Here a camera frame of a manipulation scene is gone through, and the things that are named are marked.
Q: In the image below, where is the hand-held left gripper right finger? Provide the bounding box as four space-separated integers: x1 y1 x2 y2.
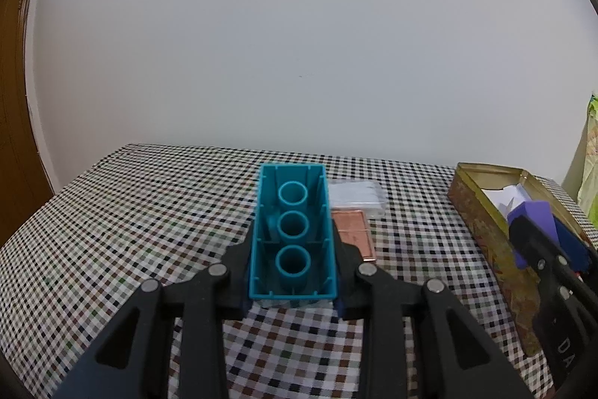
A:
332 231 536 399

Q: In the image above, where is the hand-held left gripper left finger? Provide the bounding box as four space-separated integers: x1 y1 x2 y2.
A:
55 221 255 399

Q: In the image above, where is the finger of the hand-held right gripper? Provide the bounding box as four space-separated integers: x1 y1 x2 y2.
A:
508 216 585 301
554 217 598 283

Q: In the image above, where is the teal building block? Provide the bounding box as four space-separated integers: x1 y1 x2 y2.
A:
249 163 339 309

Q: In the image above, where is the purple box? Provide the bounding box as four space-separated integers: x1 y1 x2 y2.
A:
507 200 561 271

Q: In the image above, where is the gold tin box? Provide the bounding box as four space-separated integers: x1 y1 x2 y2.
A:
447 162 598 355

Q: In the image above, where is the copper coloured box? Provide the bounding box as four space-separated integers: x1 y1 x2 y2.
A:
331 210 377 263

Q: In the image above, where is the white paper lining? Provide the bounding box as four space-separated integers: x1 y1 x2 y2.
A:
481 181 533 217

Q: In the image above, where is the green plastic bag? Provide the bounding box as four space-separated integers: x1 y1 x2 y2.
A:
563 90 598 236

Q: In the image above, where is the clear plastic packet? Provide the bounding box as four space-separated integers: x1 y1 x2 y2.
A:
327 180 386 217

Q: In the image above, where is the brown wooden door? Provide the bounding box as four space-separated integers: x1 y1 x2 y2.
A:
0 0 54 248

